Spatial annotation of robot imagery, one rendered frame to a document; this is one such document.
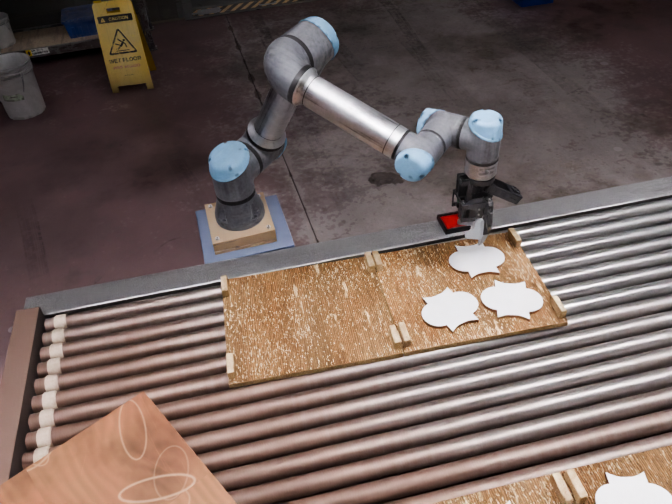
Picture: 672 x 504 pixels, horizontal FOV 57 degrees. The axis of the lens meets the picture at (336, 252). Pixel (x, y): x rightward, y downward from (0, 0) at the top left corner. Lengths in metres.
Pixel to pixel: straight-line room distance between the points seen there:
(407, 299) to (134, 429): 0.72
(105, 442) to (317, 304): 0.60
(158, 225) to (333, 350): 2.16
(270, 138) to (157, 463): 0.95
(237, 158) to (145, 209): 1.92
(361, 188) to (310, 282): 1.94
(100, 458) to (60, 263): 2.25
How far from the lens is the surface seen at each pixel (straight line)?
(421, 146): 1.38
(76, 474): 1.32
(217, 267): 1.77
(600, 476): 1.38
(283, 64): 1.47
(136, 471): 1.28
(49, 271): 3.45
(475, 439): 1.39
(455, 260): 1.70
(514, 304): 1.61
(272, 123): 1.76
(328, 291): 1.62
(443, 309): 1.57
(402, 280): 1.65
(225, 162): 1.77
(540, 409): 1.46
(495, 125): 1.43
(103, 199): 3.83
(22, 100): 4.86
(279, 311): 1.59
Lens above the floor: 2.09
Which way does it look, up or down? 42 degrees down
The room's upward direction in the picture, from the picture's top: 4 degrees counter-clockwise
